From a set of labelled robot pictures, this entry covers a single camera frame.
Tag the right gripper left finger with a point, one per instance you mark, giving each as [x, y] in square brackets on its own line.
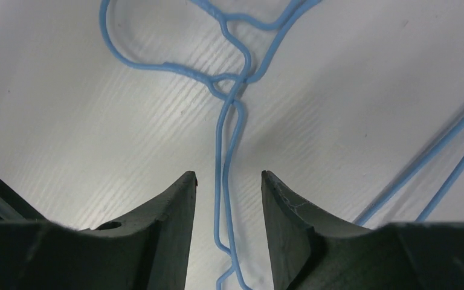
[146, 248]

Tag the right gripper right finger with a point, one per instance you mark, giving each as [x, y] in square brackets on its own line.
[310, 248]

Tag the pile of blue hangers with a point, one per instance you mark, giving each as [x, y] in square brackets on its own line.
[415, 193]

